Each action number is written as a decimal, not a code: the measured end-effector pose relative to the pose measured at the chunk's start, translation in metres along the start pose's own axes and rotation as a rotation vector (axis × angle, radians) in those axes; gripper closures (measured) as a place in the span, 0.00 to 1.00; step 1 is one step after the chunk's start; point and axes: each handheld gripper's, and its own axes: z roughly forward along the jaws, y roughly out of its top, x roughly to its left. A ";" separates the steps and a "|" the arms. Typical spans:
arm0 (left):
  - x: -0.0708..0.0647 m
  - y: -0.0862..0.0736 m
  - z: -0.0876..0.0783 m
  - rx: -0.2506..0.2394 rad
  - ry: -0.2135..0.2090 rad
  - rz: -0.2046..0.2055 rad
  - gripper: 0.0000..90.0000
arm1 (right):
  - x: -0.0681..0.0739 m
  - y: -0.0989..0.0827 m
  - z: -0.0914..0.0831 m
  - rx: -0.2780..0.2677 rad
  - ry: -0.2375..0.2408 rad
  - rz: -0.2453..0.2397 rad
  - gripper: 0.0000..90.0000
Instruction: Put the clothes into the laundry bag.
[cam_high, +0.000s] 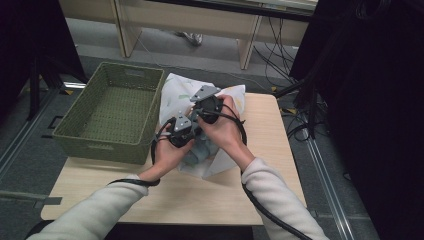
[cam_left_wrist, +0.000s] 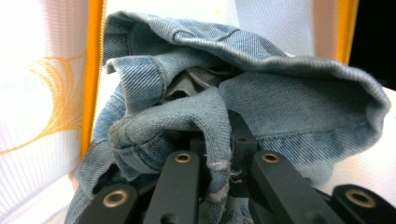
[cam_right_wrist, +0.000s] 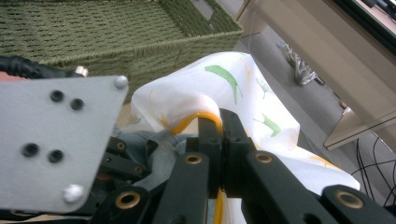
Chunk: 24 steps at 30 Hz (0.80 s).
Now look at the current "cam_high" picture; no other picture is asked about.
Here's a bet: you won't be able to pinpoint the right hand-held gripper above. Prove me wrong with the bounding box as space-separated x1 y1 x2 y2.
189 85 224 125

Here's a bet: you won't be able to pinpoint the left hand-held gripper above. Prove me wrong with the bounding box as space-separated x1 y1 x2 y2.
166 111 198 149

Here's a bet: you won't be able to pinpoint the blue denim pants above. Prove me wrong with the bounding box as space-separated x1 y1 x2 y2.
183 128 222 166

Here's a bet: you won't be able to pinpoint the white leaf print cloth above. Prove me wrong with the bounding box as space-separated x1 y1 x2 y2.
158 72 247 180

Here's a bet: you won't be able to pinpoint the green woven basket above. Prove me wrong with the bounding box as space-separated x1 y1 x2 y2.
52 61 166 166

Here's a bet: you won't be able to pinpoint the person's left hand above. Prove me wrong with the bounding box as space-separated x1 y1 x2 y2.
146 139 196 181

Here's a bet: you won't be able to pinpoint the person's right hand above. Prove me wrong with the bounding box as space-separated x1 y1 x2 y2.
197 94 256 171

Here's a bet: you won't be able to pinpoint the light wooden desk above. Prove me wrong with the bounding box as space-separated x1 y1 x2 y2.
59 0 318 71

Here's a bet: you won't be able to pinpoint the black metal stand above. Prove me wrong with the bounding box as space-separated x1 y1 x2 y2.
273 74 323 140
26 54 88 122

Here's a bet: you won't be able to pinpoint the dark curtain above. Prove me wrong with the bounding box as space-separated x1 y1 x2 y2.
289 0 424 240
0 0 88 116

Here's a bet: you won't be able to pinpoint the bundle of black cables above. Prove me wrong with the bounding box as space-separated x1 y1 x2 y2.
253 16 331 143

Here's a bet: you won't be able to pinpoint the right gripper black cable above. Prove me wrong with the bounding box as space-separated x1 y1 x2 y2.
199 103 314 240

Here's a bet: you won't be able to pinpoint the metal floor rail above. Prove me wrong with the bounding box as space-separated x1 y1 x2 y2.
0 88 62 179
303 136 356 240

